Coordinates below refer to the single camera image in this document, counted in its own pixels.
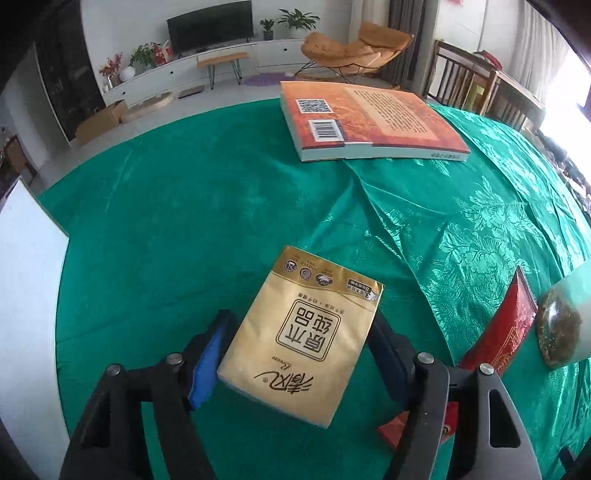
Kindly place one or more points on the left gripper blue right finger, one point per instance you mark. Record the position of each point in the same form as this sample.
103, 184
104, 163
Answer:
491, 441

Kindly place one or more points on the brown cardboard box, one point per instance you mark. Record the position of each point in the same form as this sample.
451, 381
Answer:
101, 122

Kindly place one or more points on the green potted plant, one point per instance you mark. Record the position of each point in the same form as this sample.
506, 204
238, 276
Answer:
298, 23

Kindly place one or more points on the small wooden bench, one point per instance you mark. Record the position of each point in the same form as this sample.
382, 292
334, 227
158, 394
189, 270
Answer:
233, 60

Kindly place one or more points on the black display cabinet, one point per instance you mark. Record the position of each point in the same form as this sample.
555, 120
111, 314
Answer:
65, 68

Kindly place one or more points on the clear jar black lid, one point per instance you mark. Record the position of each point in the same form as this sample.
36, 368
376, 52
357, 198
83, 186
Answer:
563, 321

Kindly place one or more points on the white tv cabinet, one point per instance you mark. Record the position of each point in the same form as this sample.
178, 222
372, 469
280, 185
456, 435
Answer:
189, 71

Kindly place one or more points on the white cardboard box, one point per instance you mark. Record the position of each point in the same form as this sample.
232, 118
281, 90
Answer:
33, 250

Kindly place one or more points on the wooden dining chair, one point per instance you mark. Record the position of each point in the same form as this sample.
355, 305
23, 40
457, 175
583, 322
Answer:
461, 80

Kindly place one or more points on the gray curtain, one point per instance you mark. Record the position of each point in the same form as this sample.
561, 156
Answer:
416, 18

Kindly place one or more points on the orange lounge chair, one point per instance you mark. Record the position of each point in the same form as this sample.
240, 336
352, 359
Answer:
329, 60

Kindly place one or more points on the red flower vase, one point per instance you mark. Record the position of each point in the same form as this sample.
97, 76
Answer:
111, 69

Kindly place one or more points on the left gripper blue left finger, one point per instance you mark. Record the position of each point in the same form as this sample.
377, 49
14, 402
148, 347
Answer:
109, 439

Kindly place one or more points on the green satin tablecloth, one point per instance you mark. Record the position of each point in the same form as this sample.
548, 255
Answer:
172, 226

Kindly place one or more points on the orange paperback book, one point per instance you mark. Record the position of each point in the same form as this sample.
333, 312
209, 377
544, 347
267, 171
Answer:
334, 121

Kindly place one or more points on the gold tissue pack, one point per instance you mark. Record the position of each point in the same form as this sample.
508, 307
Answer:
298, 344

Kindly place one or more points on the black flat television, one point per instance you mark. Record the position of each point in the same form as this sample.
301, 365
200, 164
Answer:
203, 28

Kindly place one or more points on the red tissue pack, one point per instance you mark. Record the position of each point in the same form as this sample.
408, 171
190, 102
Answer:
497, 346

